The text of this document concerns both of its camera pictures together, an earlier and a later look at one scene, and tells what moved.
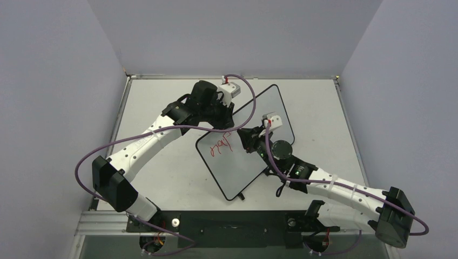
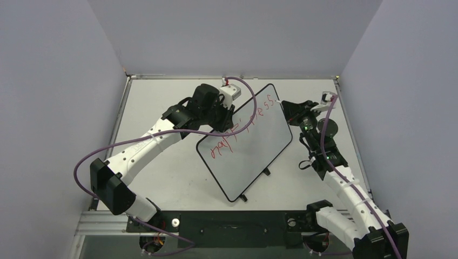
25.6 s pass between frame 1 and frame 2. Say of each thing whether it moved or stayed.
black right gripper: moved
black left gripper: stayed
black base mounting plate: stayed
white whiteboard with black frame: stayed
